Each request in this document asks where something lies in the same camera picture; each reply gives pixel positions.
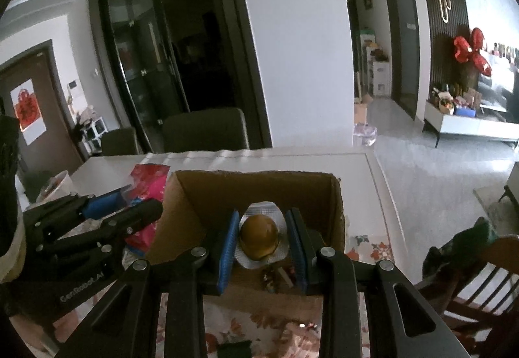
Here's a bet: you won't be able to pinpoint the wooden chair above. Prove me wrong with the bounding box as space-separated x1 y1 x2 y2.
415 235 518 357

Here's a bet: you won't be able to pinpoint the dark hallway door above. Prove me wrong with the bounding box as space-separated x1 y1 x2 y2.
386 0 420 119

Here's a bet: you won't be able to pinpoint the red fu poster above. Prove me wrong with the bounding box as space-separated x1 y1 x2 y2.
11 79 47 146

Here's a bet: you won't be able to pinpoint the brown cardboard box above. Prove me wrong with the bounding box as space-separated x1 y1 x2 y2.
146 171 357 326

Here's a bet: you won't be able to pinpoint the pink snack packet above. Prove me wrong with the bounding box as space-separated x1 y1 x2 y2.
126 163 170 256

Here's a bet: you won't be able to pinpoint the white storage drawers hallway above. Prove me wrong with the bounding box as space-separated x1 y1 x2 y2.
359 29 392 97

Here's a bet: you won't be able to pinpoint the patterned table mat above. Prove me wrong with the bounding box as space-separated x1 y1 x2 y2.
156 234 394 357

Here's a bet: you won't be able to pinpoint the dark dining chair left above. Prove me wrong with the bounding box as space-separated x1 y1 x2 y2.
101 127 141 156

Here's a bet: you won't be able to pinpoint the dark dining chair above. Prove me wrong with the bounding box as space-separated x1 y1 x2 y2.
163 108 249 153
101 127 141 156

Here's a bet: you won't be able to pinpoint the dark green snack packet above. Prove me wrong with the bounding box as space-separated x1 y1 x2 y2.
217 340 252 358

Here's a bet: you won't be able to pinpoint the orange beige snack bag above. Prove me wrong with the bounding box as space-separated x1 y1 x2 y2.
278 322 320 358

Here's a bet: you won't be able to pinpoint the dark dining chair right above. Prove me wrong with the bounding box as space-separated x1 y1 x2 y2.
163 108 249 153

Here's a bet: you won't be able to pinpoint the clear plastic stool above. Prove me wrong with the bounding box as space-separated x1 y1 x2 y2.
354 123 377 146

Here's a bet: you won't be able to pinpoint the dark glass sliding doors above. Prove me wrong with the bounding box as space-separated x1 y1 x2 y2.
89 0 272 152

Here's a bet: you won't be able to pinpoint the white low tv cabinet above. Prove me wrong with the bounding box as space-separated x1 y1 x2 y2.
422 102 518 147

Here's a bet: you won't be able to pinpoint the white basket bowl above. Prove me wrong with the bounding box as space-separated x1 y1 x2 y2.
37 170 77 203

